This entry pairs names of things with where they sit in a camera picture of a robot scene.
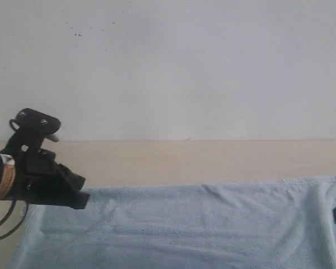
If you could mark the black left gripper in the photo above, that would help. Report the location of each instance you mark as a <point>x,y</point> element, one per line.
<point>39,180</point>

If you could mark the light blue fluffy towel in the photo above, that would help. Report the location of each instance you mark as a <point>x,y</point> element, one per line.
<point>283,224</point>

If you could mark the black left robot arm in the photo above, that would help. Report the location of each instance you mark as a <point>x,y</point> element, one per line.
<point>7,175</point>

